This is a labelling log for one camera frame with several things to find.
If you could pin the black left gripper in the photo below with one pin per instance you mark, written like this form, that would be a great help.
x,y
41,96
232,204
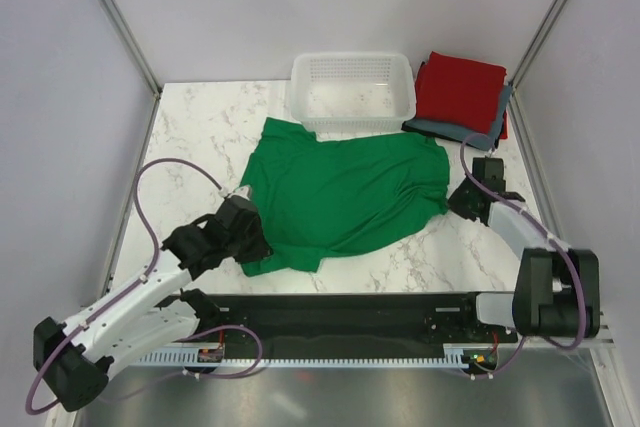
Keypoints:
x,y
261,247

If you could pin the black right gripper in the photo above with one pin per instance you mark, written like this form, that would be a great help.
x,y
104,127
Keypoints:
x,y
455,201

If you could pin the green t shirt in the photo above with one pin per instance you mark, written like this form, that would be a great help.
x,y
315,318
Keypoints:
x,y
340,198

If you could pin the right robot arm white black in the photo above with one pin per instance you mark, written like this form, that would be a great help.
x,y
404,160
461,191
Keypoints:
x,y
557,287

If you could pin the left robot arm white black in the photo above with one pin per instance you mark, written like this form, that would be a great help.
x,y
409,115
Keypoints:
x,y
77,357

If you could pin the folded grey blue t shirt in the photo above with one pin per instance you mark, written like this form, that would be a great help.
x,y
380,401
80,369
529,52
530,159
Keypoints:
x,y
470,129

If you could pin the folded dark red t shirt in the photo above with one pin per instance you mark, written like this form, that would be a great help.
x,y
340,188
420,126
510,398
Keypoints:
x,y
504,128

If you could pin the folded black t shirt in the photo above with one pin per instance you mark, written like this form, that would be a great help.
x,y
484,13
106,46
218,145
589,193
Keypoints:
x,y
425,129

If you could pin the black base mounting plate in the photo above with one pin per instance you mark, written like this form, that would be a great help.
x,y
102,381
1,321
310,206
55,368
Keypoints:
x,y
318,327

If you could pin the white plastic basket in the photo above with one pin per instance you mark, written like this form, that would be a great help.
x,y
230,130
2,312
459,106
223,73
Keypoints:
x,y
352,91

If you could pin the white slotted cable duct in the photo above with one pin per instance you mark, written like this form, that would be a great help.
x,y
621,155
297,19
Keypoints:
x,y
181,356

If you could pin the right aluminium frame post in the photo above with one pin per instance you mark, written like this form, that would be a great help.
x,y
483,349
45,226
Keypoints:
x,y
541,35

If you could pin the aluminium frame post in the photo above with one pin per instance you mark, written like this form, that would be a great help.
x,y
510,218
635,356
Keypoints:
x,y
131,45
541,35

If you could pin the left aluminium frame post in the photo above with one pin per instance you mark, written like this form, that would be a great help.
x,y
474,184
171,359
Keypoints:
x,y
131,45

